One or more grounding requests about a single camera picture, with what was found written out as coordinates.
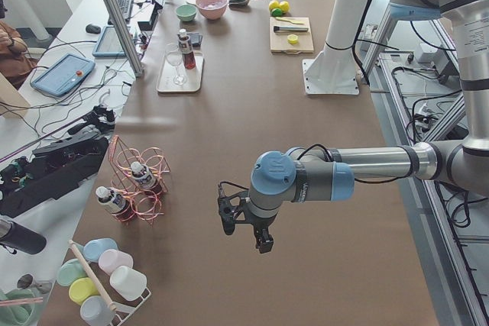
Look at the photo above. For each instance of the steel muddler black tip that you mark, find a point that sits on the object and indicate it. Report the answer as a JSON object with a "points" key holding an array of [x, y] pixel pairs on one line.
{"points": [[287, 29]]}

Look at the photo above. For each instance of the pink cup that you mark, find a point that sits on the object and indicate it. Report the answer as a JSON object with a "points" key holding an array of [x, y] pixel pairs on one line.
{"points": [[112, 259]]}

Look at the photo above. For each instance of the pink bowl of ice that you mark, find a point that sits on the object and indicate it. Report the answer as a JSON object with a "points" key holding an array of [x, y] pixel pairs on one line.
{"points": [[212, 9]]}

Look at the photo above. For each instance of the steel jigger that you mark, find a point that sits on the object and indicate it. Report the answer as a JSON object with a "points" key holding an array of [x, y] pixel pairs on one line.
{"points": [[27, 281]]}

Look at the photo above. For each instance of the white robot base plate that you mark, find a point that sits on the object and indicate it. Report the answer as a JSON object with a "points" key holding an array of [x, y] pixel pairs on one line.
{"points": [[322, 77]]}

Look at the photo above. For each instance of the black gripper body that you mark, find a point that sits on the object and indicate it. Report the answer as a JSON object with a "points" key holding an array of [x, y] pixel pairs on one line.
{"points": [[260, 224]]}

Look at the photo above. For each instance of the pink chopsticks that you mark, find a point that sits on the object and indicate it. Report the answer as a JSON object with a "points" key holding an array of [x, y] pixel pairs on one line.
{"points": [[23, 301]]}

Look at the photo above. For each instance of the blue cup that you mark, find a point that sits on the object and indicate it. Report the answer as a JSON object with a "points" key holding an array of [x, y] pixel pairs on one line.
{"points": [[93, 249]]}

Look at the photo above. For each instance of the green bowl with spoon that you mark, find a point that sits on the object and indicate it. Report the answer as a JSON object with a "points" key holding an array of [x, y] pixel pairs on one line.
{"points": [[26, 314]]}

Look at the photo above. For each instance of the yellow plastic knife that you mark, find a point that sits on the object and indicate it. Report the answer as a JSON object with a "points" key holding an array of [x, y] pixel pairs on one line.
{"points": [[289, 20]]}

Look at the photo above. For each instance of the white rabbit serving tray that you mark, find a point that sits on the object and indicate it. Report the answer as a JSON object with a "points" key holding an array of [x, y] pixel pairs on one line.
{"points": [[165, 82]]}

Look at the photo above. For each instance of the white wire cup rack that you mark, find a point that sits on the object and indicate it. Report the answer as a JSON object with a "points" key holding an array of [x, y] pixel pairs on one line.
{"points": [[123, 309]]}

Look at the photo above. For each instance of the blue teach pendant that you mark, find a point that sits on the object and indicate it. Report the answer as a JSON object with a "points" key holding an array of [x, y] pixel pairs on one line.
{"points": [[108, 44], [63, 76]]}

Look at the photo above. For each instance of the grey cup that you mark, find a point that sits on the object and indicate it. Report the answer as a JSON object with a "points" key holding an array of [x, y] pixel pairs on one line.
{"points": [[95, 312]]}

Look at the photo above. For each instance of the green cup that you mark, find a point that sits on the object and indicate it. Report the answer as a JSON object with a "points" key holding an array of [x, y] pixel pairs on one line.
{"points": [[69, 272]]}

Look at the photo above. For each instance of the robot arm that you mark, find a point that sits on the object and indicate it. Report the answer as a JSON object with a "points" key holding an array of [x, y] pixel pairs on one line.
{"points": [[321, 174], [342, 33]]}

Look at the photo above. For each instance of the upper yellow lemon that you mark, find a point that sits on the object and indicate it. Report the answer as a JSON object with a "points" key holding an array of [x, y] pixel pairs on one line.
{"points": [[274, 4]]}

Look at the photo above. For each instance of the clear wine glass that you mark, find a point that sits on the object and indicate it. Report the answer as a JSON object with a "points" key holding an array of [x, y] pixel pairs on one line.
{"points": [[174, 58]]}

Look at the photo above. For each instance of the copper wire bottle basket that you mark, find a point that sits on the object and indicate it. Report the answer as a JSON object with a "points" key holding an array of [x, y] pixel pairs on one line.
{"points": [[120, 156]]}

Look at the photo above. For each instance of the yellow lemon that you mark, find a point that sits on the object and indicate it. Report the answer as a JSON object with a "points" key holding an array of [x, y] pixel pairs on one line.
{"points": [[274, 4], [276, 12]]}

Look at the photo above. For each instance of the black thermos bottle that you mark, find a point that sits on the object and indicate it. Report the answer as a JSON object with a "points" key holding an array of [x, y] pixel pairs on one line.
{"points": [[19, 238]]}

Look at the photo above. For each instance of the black keyboard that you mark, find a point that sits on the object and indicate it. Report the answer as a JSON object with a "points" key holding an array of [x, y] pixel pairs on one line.
{"points": [[126, 8]]}

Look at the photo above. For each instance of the yellow cup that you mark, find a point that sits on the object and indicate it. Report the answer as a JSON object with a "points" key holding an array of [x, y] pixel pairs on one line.
{"points": [[81, 289]]}

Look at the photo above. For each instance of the bamboo cutting board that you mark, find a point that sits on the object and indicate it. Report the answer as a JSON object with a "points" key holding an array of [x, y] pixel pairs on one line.
{"points": [[279, 43]]}

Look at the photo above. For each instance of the black computer mouse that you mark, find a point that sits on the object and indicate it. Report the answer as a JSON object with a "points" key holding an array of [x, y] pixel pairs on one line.
{"points": [[93, 29]]}

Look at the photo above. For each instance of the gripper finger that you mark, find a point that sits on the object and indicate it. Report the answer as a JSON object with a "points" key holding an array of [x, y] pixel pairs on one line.
{"points": [[264, 240], [228, 227]]}

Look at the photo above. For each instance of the white cup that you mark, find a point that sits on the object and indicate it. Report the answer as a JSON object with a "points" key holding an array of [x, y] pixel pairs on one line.
{"points": [[128, 283]]}

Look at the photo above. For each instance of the lower yellow lemon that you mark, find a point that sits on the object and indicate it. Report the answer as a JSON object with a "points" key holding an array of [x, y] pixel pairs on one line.
{"points": [[276, 12]]}

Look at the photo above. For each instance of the lemon half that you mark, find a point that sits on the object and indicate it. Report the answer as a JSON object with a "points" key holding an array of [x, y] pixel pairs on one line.
{"points": [[293, 39]]}

